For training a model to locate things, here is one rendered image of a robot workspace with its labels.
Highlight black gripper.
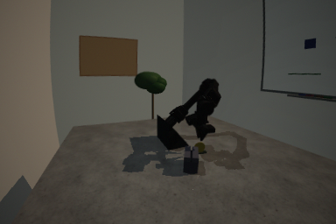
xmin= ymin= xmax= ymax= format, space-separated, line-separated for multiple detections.
xmin=194 ymin=110 xmax=215 ymax=141

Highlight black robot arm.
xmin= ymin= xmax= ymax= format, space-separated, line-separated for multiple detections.
xmin=165 ymin=79 xmax=221 ymax=127

